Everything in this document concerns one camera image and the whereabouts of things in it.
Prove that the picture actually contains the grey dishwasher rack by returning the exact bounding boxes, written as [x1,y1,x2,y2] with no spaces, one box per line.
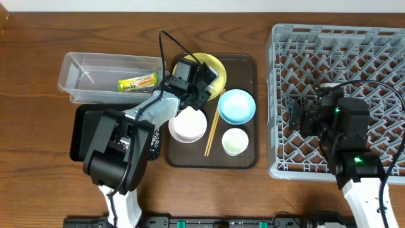
[266,24,404,185]

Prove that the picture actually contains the black plastic bin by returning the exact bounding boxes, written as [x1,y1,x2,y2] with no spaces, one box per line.
[70,103,161,162]

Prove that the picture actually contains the pink bowl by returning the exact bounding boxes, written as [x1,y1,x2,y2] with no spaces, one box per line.
[168,107,208,143]

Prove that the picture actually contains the light blue bowl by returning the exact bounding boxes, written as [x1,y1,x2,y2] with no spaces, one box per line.
[218,89,256,125]

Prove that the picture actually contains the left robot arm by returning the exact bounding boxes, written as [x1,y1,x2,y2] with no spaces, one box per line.
[83,58,220,227]

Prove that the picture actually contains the dark brown tray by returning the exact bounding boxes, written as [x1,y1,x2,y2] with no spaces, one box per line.
[164,54,259,169]

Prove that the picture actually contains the cooked rice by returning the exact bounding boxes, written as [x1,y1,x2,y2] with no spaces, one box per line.
[120,129,161,160]

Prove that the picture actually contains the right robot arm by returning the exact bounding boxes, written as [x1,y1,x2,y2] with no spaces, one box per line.
[288,87,398,227]

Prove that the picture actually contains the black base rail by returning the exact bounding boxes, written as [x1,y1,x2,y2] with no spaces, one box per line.
[62,211,357,228]

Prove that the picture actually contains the white tissue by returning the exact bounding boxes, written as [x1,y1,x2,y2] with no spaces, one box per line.
[207,84,215,92]

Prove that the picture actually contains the green orange snack wrapper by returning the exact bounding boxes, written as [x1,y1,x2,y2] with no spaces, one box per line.
[117,72,158,92]

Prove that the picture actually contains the clear plastic bin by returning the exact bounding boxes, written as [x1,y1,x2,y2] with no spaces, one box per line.
[58,52,162,103]

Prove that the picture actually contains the pale green cup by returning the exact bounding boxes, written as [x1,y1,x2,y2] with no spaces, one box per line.
[221,128,249,156]

